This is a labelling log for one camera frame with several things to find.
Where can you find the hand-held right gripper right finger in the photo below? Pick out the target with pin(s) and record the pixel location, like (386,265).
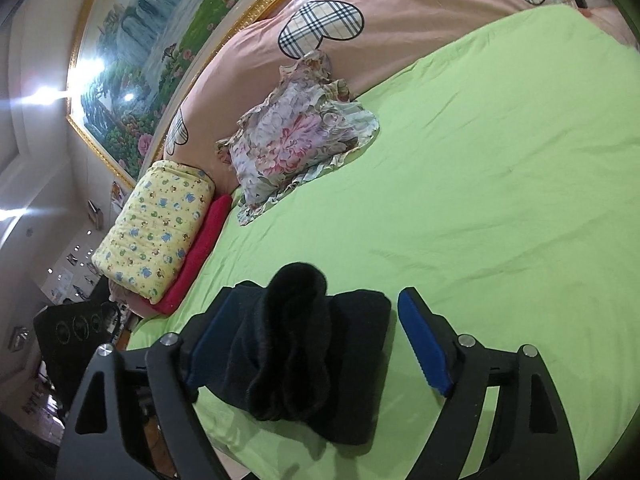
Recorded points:
(425,345)

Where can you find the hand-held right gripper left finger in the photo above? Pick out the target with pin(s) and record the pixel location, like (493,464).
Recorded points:
(215,335)

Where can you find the dark knit pants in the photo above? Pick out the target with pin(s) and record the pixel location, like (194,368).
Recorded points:
(300,350)

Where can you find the red folded blanket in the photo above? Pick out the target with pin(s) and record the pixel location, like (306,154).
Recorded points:
(200,250)

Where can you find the yellow printed quilt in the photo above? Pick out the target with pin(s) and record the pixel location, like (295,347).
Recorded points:
(155,230)

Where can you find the black speaker cabinet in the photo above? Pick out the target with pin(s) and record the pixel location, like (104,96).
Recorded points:
(65,330)

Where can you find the green bed sheet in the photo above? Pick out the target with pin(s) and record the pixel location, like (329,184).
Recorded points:
(475,185)

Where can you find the floral ruffled pillow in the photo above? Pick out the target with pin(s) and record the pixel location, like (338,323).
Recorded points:
(290,145)

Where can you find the gold framed landscape painting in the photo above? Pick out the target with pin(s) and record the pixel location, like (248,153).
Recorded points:
(150,60)

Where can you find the pink quilt with plaid hearts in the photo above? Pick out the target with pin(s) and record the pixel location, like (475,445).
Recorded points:
(425,0)

